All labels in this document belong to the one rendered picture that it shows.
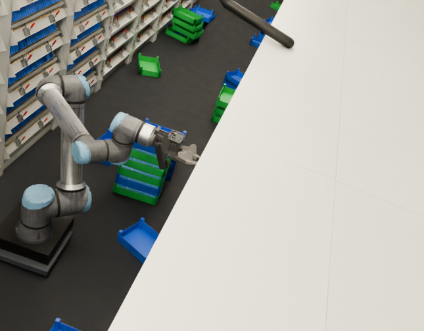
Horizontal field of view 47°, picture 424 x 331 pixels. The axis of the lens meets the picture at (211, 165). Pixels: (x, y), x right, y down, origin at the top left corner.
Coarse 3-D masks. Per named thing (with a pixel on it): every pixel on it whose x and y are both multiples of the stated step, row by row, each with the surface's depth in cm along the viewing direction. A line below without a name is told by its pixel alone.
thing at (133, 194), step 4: (116, 184) 315; (116, 188) 317; (120, 188) 317; (124, 188) 317; (116, 192) 319; (120, 192) 319; (124, 192) 318; (128, 192) 318; (132, 192) 317; (136, 192) 317; (160, 192) 332; (128, 196) 320; (132, 196) 319; (136, 196) 319; (140, 196) 318; (144, 196) 318; (148, 196) 317; (156, 196) 316; (140, 200) 320; (144, 200) 320; (148, 200) 319; (152, 200) 319; (156, 200) 318
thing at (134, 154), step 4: (132, 152) 300; (136, 152) 299; (140, 152) 299; (132, 156) 301; (136, 156) 301; (140, 156) 300; (144, 156) 300; (148, 156) 300; (152, 156) 299; (144, 160) 302; (148, 160) 301; (152, 160) 301; (156, 160) 300; (168, 160) 299; (156, 164) 302; (168, 164) 303
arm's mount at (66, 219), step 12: (12, 216) 261; (0, 228) 252; (12, 228) 254; (60, 228) 264; (0, 240) 248; (12, 240) 248; (48, 240) 255; (60, 240) 261; (12, 252) 251; (24, 252) 250; (36, 252) 248; (48, 252) 248
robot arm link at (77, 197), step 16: (64, 80) 229; (80, 80) 233; (64, 96) 231; (80, 96) 235; (80, 112) 238; (64, 144) 242; (64, 160) 244; (64, 176) 247; (80, 176) 250; (64, 192) 248; (80, 192) 251; (64, 208) 248; (80, 208) 254
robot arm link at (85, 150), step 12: (48, 84) 220; (60, 84) 227; (36, 96) 223; (48, 96) 216; (60, 96) 217; (48, 108) 215; (60, 108) 208; (60, 120) 204; (72, 120) 201; (72, 132) 196; (84, 132) 196; (72, 144) 190; (84, 144) 188; (96, 144) 190; (72, 156) 192; (84, 156) 187; (96, 156) 190; (108, 156) 193
